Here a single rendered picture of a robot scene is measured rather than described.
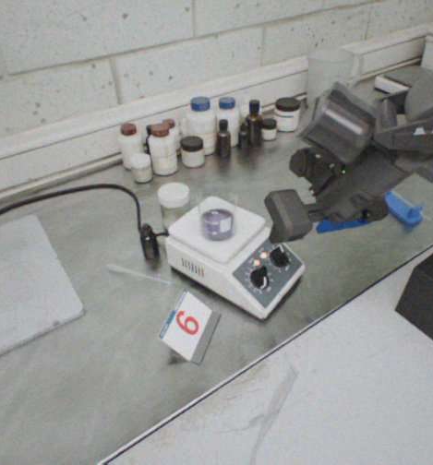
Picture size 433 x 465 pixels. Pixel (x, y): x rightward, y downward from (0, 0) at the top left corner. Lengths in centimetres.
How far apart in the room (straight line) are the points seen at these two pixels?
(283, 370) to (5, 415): 37
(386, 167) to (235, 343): 32
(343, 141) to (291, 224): 11
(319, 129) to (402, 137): 8
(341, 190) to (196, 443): 35
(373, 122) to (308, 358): 33
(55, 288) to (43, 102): 44
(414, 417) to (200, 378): 27
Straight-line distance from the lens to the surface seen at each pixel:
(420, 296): 62
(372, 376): 59
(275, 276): 61
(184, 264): 64
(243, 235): 61
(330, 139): 42
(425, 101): 42
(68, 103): 97
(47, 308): 67
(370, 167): 45
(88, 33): 95
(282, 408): 54
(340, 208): 49
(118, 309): 64
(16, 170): 95
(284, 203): 46
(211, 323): 60
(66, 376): 60
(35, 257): 76
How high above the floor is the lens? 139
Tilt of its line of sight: 41 degrees down
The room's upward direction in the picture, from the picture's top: 2 degrees counter-clockwise
